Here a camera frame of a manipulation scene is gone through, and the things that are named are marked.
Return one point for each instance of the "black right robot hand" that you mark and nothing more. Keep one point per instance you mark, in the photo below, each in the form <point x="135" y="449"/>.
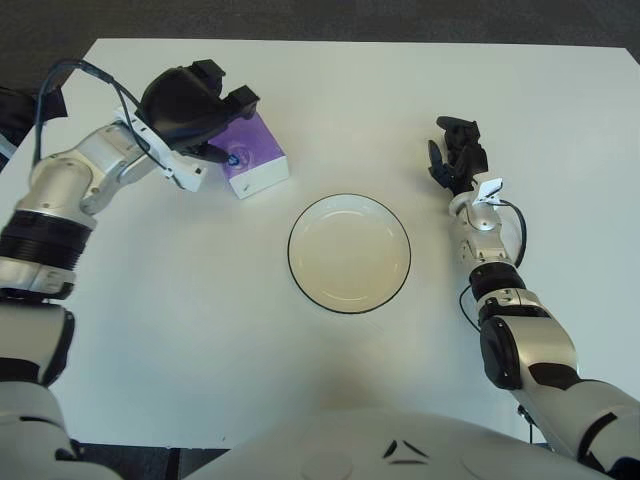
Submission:
<point x="472" y="157"/>

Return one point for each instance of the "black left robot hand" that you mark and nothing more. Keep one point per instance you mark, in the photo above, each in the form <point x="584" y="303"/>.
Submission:
<point x="180" y="105"/>

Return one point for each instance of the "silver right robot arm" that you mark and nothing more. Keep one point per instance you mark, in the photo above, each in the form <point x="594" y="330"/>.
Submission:
<point x="487" y="250"/>

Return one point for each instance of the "white plate black rim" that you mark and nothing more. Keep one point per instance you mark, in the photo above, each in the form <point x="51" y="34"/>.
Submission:
<point x="350" y="252"/>

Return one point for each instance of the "right wrist white bracket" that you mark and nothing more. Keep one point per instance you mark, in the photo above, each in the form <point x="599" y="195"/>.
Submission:
<point x="487" y="190"/>

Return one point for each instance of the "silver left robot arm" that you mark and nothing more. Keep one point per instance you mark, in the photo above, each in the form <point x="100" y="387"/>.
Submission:
<point x="65" y="185"/>

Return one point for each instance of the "wrist white bracket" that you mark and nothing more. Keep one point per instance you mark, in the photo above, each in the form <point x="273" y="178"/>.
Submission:
<point x="487" y="190"/>
<point x="187" y="172"/>

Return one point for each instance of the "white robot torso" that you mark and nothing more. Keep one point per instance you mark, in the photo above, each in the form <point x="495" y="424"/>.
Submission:
<point x="320" y="445"/>

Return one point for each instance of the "black bag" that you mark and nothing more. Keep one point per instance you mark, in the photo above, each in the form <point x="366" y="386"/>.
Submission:
<point x="12" y="112"/>

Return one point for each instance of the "left wrist white bracket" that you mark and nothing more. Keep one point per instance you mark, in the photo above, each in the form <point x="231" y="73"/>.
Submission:
<point x="187" y="172"/>

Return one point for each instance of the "purple white tissue pack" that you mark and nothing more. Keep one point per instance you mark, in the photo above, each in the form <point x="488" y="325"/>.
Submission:
<point x="260" y="170"/>

